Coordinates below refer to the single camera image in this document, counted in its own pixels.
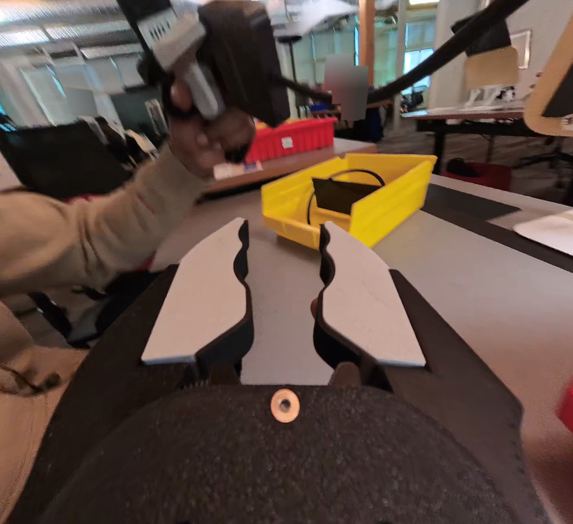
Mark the red plastic bin white label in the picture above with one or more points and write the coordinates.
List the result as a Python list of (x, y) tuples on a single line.
[(295, 139)]

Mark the person's left forearm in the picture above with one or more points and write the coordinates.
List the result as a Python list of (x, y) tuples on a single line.
[(67, 228)]

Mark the person's left hand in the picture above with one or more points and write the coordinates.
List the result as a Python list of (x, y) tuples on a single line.
[(201, 148)]

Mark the white card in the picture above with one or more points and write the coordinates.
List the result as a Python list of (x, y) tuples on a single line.
[(237, 170)]

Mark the wooden desk black legs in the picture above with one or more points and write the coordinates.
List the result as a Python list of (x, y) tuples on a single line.
[(447, 115)]

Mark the wood-framed black panel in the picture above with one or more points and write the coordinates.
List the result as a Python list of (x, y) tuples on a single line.
[(532, 112)]

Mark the red floor cushion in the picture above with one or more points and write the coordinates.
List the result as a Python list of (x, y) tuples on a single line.
[(492, 177)]

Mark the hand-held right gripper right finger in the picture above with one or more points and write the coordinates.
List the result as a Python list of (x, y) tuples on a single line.
[(367, 304)]

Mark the light grey flat plate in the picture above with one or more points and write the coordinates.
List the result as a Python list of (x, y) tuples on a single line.
[(548, 230)]

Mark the yellow plastic bin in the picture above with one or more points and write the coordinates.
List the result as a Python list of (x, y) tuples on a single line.
[(389, 206)]

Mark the wooden pillar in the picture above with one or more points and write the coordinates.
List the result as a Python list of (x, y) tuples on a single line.
[(366, 4)]

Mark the black bin divider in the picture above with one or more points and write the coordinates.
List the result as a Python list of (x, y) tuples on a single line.
[(344, 197)]

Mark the person's right hand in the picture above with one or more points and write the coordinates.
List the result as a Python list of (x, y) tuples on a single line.
[(314, 309)]

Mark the black office chair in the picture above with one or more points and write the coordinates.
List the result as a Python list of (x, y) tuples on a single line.
[(116, 309), (58, 156)]

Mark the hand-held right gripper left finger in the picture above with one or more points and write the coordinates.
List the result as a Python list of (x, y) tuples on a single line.
[(201, 295)]

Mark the person's beige hoodie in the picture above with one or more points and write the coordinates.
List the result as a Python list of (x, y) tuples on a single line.
[(27, 421)]

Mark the monitor covered with cardboard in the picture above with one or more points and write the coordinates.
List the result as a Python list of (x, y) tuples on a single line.
[(490, 67)]

